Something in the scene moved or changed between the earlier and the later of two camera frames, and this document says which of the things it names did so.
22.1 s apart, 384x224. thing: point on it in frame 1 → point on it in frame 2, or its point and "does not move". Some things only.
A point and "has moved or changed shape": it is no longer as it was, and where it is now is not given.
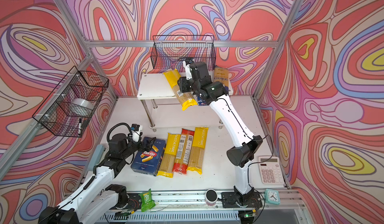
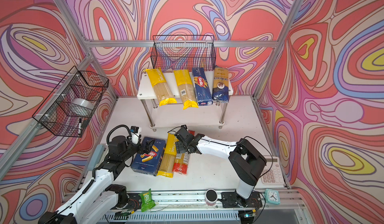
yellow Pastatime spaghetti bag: [166, 166] does not move
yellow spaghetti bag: [186, 99] has moved or changed shape
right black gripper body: [189, 85] → [182, 147]
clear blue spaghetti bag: [221, 74] does not move
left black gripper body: [131, 148] does not move
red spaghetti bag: [183, 152] does not move
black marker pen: [80, 126] does not move
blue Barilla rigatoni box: [149, 162] does not move
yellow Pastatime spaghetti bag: [198, 149] → [163, 93]
